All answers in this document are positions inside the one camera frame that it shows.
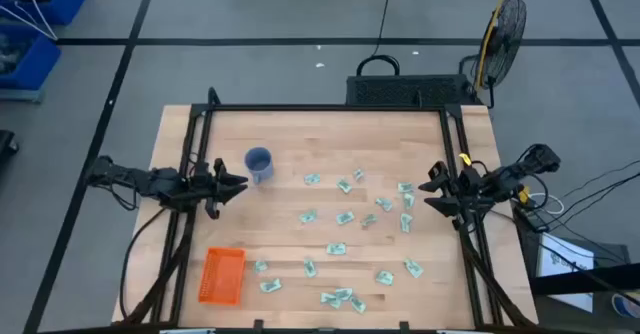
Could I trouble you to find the grey-blue mug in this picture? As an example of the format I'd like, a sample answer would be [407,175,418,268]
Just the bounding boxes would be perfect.
[243,146,275,185]

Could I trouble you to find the black floor fan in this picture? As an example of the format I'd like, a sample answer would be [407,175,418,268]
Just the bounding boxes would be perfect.
[458,0,528,110]

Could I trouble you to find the black power adapter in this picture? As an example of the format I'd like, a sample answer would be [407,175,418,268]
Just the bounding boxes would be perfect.
[513,204,551,234]

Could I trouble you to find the white cable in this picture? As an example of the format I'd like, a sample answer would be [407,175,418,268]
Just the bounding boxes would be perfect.
[528,191,566,217]

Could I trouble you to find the yellow hanging cable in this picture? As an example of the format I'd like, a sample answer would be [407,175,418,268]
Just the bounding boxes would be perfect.
[473,0,516,90]

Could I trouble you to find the black power cable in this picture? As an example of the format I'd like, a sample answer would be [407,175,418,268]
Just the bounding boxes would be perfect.
[559,158,640,200]
[549,171,640,216]

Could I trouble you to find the white printed box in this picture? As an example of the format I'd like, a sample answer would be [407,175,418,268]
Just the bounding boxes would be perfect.
[535,231,596,314]

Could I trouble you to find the black caster foot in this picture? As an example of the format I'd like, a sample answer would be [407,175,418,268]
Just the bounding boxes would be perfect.
[0,129,20,159]

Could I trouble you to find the black floor cable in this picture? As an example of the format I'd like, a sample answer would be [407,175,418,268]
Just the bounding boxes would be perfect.
[370,0,396,59]

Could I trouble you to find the black equipment case with handle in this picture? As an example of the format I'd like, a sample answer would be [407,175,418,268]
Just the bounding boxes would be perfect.
[345,55,476,108]

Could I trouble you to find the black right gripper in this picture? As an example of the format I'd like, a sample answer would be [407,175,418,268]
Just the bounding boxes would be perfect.
[418,160,487,231]

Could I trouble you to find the black side stand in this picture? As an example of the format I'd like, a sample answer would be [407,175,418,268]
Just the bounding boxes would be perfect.
[512,208,640,334]

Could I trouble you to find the orange plastic mesh basket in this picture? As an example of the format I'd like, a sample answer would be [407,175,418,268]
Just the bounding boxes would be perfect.
[197,246,248,307]

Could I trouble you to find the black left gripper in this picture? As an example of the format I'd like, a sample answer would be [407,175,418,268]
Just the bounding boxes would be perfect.
[185,157,250,220]

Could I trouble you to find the white wire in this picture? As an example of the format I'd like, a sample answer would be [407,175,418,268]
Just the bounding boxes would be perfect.
[0,0,59,42]

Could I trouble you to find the black arm base cable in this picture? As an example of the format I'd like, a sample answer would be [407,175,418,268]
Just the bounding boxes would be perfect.
[118,206,169,320]

